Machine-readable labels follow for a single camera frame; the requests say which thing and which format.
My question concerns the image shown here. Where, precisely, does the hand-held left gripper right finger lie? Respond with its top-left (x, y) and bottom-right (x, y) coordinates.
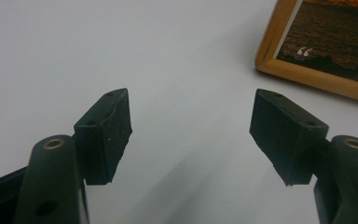
top-left (249, 88), bottom-right (330, 188)

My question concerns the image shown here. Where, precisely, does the wooden photo frame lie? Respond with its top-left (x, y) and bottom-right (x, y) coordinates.
top-left (254, 0), bottom-right (358, 105)

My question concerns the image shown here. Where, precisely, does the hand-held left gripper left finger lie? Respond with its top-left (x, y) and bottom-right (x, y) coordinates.
top-left (73, 87), bottom-right (134, 187)

